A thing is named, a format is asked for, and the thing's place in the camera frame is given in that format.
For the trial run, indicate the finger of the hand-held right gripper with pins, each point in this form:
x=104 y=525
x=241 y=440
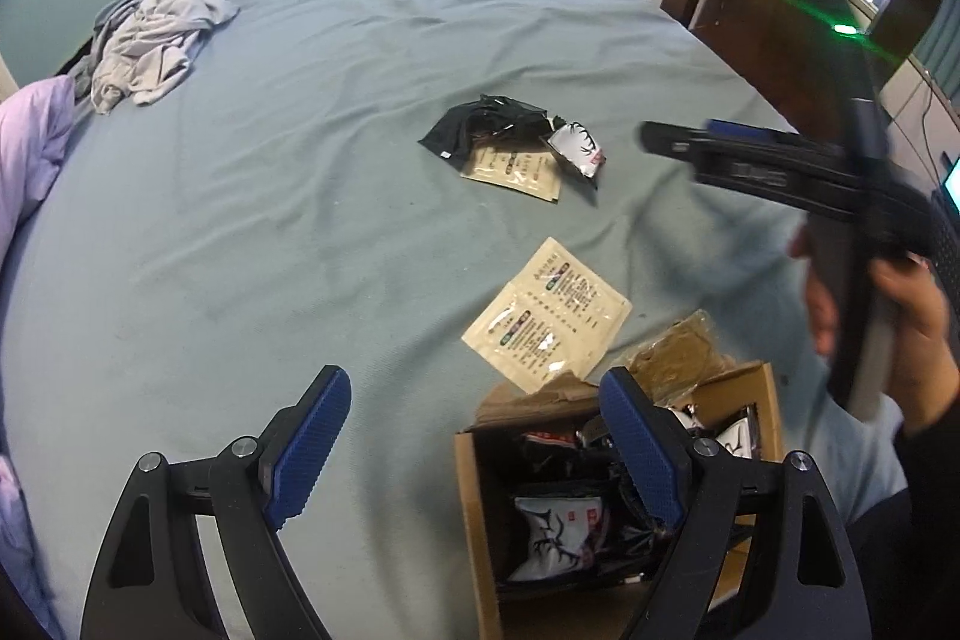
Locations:
x=765 y=168
x=750 y=132

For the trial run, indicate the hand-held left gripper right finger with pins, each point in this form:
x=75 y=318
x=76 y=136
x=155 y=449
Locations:
x=641 y=452

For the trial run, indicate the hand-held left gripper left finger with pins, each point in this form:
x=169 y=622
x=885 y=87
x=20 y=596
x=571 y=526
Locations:
x=307 y=452

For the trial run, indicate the pile of antler snack packets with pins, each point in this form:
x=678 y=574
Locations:
x=559 y=527

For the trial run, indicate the white antler snack packet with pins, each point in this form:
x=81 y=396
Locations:
x=577 y=149

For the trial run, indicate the brown cardboard box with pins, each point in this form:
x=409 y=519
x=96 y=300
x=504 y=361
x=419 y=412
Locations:
x=480 y=535

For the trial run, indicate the shiny black packet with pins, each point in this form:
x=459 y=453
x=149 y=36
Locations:
x=480 y=123

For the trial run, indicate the person's right forearm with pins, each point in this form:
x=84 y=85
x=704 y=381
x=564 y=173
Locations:
x=915 y=535

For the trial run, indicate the person's right hand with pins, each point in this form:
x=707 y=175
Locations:
x=926 y=325

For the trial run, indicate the clear brownish plastic bag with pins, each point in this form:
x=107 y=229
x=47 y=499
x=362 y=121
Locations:
x=671 y=355

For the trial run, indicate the white side cabinet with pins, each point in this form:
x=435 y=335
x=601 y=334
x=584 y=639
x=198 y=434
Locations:
x=919 y=115

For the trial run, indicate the beige double sachet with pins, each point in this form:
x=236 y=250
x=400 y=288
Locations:
x=547 y=317

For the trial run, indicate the beige single sachet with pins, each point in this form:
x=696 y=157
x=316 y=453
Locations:
x=514 y=171

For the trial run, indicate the purple duvet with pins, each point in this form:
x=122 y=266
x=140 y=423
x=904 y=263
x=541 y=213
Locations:
x=26 y=160

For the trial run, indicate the grey crumpled clothing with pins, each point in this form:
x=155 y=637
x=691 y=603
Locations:
x=150 y=48

